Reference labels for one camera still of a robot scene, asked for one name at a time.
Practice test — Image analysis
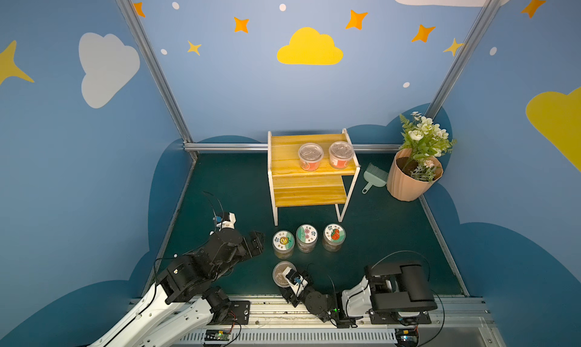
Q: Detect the right circuit board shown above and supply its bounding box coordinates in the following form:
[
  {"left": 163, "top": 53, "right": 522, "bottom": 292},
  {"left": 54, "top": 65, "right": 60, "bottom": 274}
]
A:
[{"left": 395, "top": 329, "right": 419, "bottom": 347}]

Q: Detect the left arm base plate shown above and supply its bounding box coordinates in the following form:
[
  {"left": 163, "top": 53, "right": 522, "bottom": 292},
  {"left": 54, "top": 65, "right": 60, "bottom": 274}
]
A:
[{"left": 211, "top": 300, "right": 251, "bottom": 325}]

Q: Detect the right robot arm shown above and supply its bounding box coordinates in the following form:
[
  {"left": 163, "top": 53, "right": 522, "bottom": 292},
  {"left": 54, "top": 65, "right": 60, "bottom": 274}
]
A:
[{"left": 273, "top": 262, "right": 437, "bottom": 328}]

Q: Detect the left aluminium corner post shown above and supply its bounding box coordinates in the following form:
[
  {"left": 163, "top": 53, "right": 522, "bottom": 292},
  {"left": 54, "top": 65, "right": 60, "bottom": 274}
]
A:
[{"left": 115, "top": 0, "right": 198, "bottom": 162}]

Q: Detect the white frame wooden shelf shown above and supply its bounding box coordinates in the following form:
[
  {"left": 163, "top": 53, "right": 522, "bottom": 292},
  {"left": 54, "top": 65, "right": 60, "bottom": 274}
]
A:
[{"left": 267, "top": 129, "right": 361, "bottom": 226}]

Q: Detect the sunflower label seed jar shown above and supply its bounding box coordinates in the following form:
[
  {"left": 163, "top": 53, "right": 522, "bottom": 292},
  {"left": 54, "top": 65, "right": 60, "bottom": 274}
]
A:
[{"left": 272, "top": 230, "right": 295, "bottom": 259}]

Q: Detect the tomato label seed jar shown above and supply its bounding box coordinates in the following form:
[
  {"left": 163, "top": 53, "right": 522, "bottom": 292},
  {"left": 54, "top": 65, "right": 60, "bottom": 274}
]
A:
[{"left": 322, "top": 224, "right": 346, "bottom": 253}]

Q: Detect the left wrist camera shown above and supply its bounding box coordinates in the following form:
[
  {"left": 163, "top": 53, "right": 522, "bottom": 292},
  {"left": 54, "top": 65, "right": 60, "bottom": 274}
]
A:
[{"left": 213, "top": 212, "right": 236, "bottom": 230}]

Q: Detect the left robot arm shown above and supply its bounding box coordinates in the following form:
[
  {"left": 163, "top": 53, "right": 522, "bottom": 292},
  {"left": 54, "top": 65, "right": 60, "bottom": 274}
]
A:
[{"left": 92, "top": 227, "right": 265, "bottom": 346}]

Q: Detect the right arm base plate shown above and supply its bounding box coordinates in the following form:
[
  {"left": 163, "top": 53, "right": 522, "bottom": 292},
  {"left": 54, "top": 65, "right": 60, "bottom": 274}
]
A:
[{"left": 369, "top": 311, "right": 431, "bottom": 327}]

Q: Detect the pink flower label seed jar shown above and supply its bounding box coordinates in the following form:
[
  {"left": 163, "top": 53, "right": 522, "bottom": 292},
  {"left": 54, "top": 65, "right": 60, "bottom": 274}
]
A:
[{"left": 296, "top": 224, "right": 318, "bottom": 253}]

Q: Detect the circuit board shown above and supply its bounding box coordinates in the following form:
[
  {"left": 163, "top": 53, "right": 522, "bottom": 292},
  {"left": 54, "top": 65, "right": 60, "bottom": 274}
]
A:
[
  {"left": 395, "top": 329, "right": 419, "bottom": 347},
  {"left": 204, "top": 330, "right": 232, "bottom": 343}
]

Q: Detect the mint green hand brush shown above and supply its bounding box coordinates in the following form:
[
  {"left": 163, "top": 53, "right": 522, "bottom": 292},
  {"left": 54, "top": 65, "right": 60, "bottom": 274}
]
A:
[{"left": 362, "top": 163, "right": 388, "bottom": 194}]

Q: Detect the left circuit board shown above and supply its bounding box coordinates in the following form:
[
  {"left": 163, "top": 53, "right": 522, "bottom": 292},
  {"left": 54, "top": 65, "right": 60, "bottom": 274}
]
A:
[{"left": 204, "top": 330, "right": 232, "bottom": 343}]

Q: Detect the pink ribbed flower pot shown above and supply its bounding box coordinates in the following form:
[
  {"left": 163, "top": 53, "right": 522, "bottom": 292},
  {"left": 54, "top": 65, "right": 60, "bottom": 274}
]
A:
[{"left": 387, "top": 149, "right": 443, "bottom": 202}]

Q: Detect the right aluminium corner post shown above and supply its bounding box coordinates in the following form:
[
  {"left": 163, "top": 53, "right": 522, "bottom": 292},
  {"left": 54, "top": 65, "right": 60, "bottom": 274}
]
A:
[{"left": 425, "top": 0, "right": 502, "bottom": 119}]

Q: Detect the aluminium front rail base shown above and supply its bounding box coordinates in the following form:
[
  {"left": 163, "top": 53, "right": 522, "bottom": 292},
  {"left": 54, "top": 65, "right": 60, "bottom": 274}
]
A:
[{"left": 171, "top": 296, "right": 505, "bottom": 346}]

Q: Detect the white flower plant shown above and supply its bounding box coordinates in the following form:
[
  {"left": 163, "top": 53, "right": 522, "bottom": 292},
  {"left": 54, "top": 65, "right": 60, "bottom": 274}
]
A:
[{"left": 399, "top": 112, "right": 457, "bottom": 183}]

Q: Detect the aluminium corner post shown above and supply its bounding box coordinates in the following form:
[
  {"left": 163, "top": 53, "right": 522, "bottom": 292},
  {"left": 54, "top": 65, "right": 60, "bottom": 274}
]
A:
[
  {"left": 115, "top": 0, "right": 198, "bottom": 162},
  {"left": 425, "top": 0, "right": 502, "bottom": 119}
]

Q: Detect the clear lid seed container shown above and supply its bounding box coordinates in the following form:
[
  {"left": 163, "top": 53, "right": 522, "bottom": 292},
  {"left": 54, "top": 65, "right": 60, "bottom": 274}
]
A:
[
  {"left": 328, "top": 141, "right": 354, "bottom": 169},
  {"left": 298, "top": 143, "right": 324, "bottom": 171},
  {"left": 272, "top": 261, "right": 296, "bottom": 288}
]

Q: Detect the aluminium back rail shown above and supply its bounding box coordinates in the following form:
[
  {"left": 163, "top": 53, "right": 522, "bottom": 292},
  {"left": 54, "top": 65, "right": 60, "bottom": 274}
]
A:
[{"left": 183, "top": 143, "right": 400, "bottom": 153}]

